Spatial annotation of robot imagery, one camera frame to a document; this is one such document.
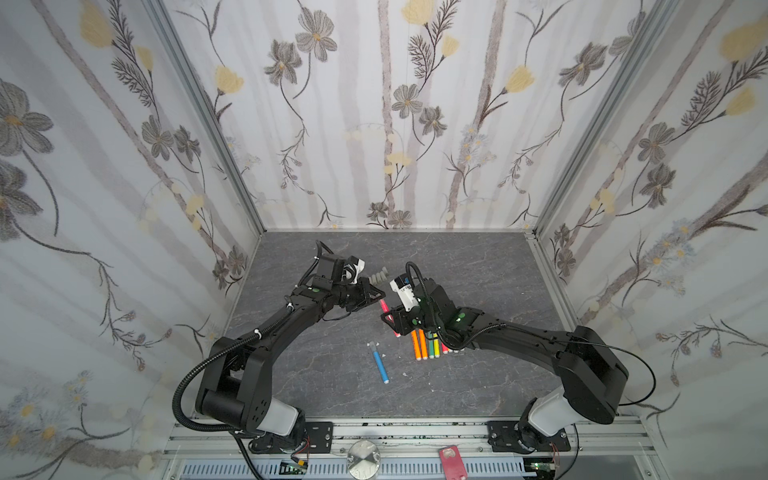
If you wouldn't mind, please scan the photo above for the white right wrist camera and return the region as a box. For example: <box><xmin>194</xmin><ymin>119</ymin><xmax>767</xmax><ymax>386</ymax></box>
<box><xmin>390</xmin><ymin>274</ymin><xmax>419</xmax><ymax>312</ymax></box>

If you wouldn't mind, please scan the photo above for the light blue marker pen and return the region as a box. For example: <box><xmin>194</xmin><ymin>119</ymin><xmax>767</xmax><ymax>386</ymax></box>
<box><xmin>368</xmin><ymin>342</ymin><xmax>390</xmax><ymax>384</ymax></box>

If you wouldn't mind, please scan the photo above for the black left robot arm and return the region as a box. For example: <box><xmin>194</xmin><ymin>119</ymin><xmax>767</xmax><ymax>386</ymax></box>
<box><xmin>195</xmin><ymin>254</ymin><xmax>385</xmax><ymax>437</ymax></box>

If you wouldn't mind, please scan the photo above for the teal green marker pen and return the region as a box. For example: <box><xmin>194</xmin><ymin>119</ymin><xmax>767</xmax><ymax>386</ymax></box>
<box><xmin>425</xmin><ymin>333</ymin><xmax>435</xmax><ymax>359</ymax></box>

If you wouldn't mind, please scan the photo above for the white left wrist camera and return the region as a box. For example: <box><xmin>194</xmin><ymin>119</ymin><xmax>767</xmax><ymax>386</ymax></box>
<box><xmin>342</xmin><ymin>256</ymin><xmax>365</xmax><ymax>285</ymax></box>

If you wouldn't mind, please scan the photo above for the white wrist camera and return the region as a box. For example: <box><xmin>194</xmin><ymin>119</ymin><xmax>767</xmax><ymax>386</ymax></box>
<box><xmin>342</xmin><ymin>256</ymin><xmax>365</xmax><ymax>285</ymax></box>
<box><xmin>390</xmin><ymin>274</ymin><xmax>419</xmax><ymax>312</ymax></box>

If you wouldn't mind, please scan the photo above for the dark orange marker pen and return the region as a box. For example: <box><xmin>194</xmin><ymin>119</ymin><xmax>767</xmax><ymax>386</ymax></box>
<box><xmin>410</xmin><ymin>330</ymin><xmax>422</xmax><ymax>361</ymax></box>

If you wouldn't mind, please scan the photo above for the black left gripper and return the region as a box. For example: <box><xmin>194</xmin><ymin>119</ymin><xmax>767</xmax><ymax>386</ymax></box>
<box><xmin>330</xmin><ymin>278</ymin><xmax>386</xmax><ymax>309</ymax></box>

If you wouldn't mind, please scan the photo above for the black corrugated cable conduit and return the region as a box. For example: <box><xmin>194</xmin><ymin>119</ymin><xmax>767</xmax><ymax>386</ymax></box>
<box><xmin>172</xmin><ymin>332</ymin><xmax>262</xmax><ymax>433</ymax></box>

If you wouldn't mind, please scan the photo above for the round silver metal knob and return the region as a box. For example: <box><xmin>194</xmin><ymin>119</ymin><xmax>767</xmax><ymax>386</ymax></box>
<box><xmin>346</xmin><ymin>439</ymin><xmax>381</xmax><ymax>480</ymax></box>

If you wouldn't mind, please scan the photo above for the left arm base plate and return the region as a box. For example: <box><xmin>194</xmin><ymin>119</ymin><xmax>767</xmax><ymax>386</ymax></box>
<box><xmin>247</xmin><ymin>421</ymin><xmax>334</xmax><ymax>455</ymax></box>

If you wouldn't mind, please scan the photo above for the lime green marker pen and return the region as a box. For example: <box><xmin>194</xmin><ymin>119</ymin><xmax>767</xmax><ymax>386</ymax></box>
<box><xmin>432</xmin><ymin>337</ymin><xmax>441</xmax><ymax>358</ymax></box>

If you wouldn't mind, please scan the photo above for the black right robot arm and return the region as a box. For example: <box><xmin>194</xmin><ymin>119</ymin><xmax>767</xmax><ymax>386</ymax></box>
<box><xmin>382</xmin><ymin>279</ymin><xmax>629</xmax><ymax>439</ymax></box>

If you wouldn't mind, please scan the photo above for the pink rectangular tag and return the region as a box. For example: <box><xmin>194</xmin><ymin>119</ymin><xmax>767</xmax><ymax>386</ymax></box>
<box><xmin>439</xmin><ymin>446</ymin><xmax>469</xmax><ymax>480</ymax></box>

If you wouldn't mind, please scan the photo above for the aluminium mounting rail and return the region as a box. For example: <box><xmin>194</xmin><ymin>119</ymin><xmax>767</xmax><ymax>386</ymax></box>
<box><xmin>158</xmin><ymin>416</ymin><xmax>672</xmax><ymax>479</ymax></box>

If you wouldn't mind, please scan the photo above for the red marker pen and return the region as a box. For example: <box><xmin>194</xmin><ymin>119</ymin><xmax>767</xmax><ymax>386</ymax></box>
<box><xmin>379</xmin><ymin>299</ymin><xmax>401</xmax><ymax>338</ymax></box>

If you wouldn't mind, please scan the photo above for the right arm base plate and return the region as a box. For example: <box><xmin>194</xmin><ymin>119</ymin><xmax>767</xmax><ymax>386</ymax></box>
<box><xmin>486</xmin><ymin>421</ymin><xmax>572</xmax><ymax>455</ymax></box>

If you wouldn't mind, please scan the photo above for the white slotted cable duct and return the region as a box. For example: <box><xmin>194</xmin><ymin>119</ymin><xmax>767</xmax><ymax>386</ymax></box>
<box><xmin>176</xmin><ymin>457</ymin><xmax>536</xmax><ymax>479</ymax></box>

